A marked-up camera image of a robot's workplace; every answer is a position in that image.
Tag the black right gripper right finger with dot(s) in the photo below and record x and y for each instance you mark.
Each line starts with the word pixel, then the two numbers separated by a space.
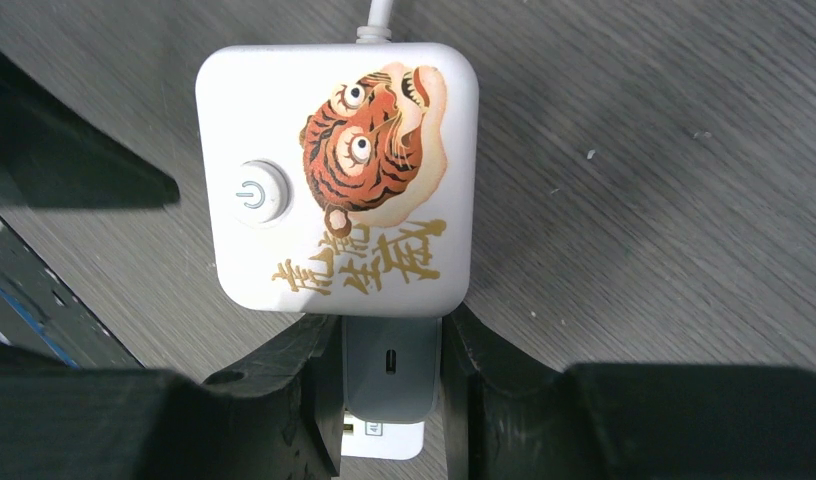
pixel 509 416

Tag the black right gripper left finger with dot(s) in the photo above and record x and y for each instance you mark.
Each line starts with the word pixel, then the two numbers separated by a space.
pixel 273 414

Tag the white charger plug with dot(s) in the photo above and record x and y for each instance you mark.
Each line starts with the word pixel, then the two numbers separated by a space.
pixel 391 367

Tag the white tiger cube socket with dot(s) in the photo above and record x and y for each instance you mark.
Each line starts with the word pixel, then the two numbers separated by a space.
pixel 340 178

